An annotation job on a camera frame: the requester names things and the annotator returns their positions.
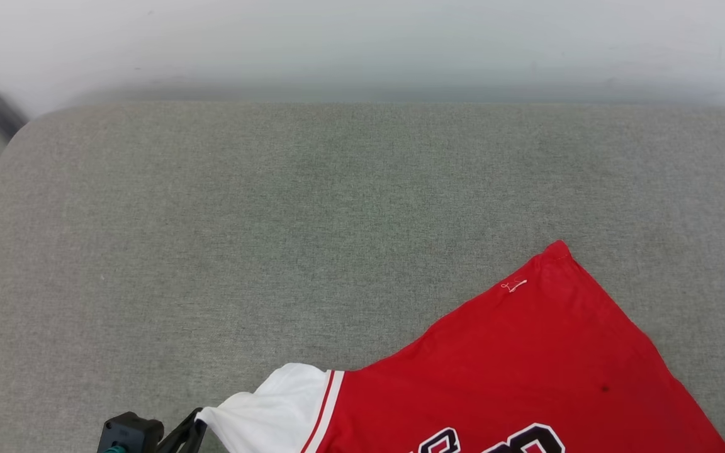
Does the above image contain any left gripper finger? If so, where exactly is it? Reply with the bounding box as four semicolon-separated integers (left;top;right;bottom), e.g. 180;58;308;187
157;408;207;453

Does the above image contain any red white basketball jersey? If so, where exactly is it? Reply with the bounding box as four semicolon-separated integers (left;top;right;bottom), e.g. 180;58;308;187
196;240;725;453

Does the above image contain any grey fabric sofa seat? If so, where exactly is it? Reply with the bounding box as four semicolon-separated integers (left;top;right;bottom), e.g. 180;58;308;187
0;103;725;453

